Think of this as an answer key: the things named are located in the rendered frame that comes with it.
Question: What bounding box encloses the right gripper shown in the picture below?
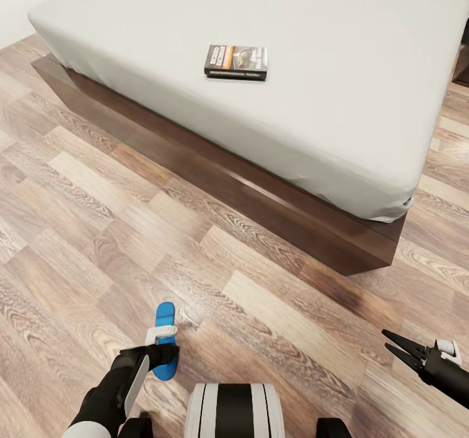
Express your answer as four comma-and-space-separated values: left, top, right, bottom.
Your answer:
382, 329, 469, 410

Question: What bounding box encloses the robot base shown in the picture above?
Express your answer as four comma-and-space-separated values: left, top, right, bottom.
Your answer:
117, 417, 352, 438

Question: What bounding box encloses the sandal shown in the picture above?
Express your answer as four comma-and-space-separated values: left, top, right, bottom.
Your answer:
152, 302, 177, 381

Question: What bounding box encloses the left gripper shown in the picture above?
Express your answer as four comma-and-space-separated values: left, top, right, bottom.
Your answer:
146, 342, 180, 370

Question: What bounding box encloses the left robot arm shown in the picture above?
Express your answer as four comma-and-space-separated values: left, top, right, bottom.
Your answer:
62, 325, 180, 438

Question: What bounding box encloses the robot trunk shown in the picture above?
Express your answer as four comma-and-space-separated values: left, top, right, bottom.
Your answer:
184, 383, 285, 438

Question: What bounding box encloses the hardback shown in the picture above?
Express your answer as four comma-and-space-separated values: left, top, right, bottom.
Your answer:
204, 45, 268, 78

